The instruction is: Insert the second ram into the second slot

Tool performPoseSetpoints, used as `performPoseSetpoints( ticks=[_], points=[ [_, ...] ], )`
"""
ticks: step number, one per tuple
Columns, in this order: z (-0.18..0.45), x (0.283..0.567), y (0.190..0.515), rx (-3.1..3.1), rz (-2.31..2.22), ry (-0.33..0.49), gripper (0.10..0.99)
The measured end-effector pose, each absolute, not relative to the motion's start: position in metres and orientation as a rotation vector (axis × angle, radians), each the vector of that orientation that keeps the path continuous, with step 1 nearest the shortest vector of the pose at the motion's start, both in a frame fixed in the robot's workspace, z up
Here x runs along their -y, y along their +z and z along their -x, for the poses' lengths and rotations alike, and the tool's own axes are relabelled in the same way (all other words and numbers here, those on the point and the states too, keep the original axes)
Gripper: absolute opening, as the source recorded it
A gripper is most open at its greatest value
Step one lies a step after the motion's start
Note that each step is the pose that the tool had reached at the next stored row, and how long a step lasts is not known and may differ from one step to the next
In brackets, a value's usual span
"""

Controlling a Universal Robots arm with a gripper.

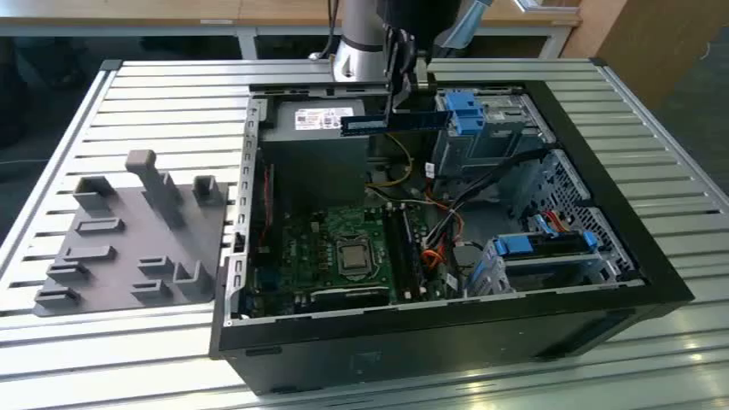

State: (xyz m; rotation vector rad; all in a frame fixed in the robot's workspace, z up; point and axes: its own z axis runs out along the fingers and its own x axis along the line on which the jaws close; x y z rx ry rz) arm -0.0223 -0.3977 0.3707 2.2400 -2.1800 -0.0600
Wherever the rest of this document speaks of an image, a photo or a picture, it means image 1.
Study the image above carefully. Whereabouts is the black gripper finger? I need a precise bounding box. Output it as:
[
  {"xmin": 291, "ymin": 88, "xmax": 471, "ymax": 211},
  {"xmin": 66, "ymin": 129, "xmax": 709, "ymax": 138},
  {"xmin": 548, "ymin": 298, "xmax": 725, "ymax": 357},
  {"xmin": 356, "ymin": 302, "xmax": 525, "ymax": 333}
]
[
  {"xmin": 412, "ymin": 47, "xmax": 440, "ymax": 108},
  {"xmin": 381, "ymin": 24, "xmax": 416, "ymax": 126}
]

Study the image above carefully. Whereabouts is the blue RAM stick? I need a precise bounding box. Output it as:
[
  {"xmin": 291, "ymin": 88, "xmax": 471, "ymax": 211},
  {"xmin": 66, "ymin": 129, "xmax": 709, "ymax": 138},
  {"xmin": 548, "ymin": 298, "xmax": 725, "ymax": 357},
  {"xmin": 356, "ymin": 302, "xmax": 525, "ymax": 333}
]
[{"xmin": 340, "ymin": 110, "xmax": 455, "ymax": 138}]

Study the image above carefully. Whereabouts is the black RAM slot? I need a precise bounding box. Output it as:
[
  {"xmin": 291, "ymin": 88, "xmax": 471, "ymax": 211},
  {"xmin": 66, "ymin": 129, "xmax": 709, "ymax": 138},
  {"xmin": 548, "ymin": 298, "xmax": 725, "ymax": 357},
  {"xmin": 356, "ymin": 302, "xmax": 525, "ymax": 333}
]
[{"xmin": 384, "ymin": 204, "xmax": 408, "ymax": 303}]

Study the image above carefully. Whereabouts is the blue disk carrier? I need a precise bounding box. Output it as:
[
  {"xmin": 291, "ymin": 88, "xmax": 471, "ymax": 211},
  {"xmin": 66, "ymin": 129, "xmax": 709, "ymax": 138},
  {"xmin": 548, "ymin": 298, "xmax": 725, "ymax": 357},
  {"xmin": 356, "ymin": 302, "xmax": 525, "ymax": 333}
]
[
  {"xmin": 493, "ymin": 234, "xmax": 536, "ymax": 258},
  {"xmin": 445, "ymin": 91, "xmax": 487, "ymax": 134}
]

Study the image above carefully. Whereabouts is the metal drive cage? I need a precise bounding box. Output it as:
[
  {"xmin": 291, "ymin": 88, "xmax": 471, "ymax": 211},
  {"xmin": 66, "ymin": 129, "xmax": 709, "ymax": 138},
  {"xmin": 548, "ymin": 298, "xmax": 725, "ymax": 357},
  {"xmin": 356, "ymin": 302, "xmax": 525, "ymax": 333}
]
[{"xmin": 433, "ymin": 86, "xmax": 559, "ymax": 181}]

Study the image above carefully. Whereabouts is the grey power supply unit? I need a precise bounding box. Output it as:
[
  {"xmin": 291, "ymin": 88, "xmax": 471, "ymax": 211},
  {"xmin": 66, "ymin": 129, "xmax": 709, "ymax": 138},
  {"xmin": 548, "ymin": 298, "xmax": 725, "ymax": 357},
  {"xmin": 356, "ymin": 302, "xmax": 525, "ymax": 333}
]
[{"xmin": 256, "ymin": 99, "xmax": 372, "ymax": 203}]

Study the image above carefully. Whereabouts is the green motherboard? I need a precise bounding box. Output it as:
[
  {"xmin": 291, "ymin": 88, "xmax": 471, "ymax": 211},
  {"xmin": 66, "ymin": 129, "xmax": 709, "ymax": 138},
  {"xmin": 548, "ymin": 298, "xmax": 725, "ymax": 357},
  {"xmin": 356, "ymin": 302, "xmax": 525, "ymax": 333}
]
[{"xmin": 248, "ymin": 200, "xmax": 452, "ymax": 318}]

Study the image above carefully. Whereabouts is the wooden cabinet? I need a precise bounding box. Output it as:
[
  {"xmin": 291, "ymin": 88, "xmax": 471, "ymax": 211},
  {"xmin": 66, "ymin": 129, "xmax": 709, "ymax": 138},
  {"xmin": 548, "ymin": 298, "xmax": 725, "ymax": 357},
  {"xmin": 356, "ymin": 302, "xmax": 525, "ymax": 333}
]
[{"xmin": 560, "ymin": 0, "xmax": 729, "ymax": 126}]

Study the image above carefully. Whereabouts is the white framed desk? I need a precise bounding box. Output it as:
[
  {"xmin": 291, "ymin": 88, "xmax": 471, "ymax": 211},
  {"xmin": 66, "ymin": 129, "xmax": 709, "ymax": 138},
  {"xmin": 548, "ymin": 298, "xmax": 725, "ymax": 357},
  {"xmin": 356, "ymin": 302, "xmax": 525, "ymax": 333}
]
[{"xmin": 0, "ymin": 0, "xmax": 584, "ymax": 60}]

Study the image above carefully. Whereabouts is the CPU socket with silver CPU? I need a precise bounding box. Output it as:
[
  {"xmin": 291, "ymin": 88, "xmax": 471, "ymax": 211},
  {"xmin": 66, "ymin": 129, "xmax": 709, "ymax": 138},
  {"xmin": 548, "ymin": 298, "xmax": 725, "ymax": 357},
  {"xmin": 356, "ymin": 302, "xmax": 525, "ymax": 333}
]
[{"xmin": 332, "ymin": 236, "xmax": 380, "ymax": 281}]

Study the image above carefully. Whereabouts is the metal disk bay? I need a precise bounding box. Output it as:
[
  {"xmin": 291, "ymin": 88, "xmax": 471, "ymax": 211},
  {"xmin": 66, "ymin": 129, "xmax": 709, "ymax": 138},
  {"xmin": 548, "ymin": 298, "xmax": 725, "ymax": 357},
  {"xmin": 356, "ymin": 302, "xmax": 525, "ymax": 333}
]
[{"xmin": 467, "ymin": 231, "xmax": 624, "ymax": 297}]

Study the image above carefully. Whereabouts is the grey parts rack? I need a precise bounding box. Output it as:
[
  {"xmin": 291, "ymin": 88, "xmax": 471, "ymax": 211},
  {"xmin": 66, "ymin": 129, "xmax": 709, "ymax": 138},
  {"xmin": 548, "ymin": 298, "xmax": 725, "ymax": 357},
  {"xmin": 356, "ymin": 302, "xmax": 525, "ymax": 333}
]
[{"xmin": 32, "ymin": 149, "xmax": 239, "ymax": 319}]

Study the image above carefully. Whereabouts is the black open PC case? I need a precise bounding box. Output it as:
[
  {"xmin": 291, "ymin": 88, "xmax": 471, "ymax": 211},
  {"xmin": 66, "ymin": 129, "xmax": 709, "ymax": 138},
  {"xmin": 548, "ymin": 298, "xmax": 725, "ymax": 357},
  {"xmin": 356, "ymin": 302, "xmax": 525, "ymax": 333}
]
[{"xmin": 208, "ymin": 78, "xmax": 699, "ymax": 384}]

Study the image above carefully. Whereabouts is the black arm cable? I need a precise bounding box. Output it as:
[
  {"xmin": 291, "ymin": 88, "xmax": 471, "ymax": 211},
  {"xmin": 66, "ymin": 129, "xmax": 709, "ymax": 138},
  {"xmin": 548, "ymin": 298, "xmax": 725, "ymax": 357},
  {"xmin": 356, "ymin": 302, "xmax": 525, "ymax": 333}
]
[{"xmin": 308, "ymin": 0, "xmax": 344, "ymax": 62}]

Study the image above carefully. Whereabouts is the yellow wire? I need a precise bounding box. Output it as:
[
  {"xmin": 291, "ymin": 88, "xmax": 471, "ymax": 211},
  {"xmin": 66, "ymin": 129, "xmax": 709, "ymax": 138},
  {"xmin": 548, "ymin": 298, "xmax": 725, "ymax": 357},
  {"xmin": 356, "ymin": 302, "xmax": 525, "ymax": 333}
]
[{"xmin": 364, "ymin": 132, "xmax": 416, "ymax": 189}]

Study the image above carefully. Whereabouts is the thick black cable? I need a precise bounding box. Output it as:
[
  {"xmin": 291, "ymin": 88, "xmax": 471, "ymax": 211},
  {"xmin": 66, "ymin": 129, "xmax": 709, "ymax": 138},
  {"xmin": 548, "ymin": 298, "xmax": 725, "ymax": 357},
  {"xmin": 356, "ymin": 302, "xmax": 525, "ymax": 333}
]
[{"xmin": 425, "ymin": 149, "xmax": 549, "ymax": 245}]

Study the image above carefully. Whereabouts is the red flat data cable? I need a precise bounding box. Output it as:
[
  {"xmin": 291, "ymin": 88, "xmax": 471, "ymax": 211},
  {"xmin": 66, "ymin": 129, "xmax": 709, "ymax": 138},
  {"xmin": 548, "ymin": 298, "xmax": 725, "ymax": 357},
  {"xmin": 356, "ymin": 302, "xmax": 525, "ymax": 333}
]
[{"xmin": 533, "ymin": 210, "xmax": 577, "ymax": 237}]

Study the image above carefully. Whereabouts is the orange wire bundle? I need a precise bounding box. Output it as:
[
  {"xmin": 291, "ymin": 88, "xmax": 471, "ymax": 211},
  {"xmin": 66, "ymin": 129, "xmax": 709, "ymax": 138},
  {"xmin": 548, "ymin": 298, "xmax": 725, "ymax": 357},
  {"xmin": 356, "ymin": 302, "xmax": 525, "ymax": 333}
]
[{"xmin": 420, "ymin": 249, "xmax": 452, "ymax": 272}]

